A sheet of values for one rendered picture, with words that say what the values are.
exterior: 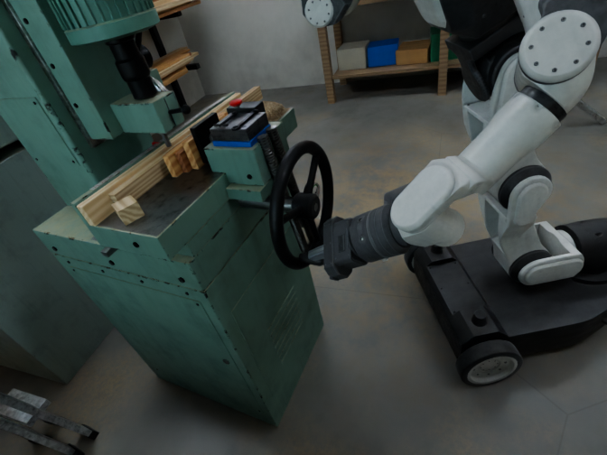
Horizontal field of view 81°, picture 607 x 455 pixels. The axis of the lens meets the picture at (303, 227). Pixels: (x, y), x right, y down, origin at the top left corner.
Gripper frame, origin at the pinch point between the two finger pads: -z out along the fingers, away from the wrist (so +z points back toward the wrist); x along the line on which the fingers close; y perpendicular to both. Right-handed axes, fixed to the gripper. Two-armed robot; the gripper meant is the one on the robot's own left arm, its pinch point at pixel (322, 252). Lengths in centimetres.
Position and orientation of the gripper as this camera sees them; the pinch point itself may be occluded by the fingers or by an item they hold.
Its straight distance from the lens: 71.6
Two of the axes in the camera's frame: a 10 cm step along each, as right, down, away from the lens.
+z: 6.8, -2.8, -6.8
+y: -7.3, -2.7, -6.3
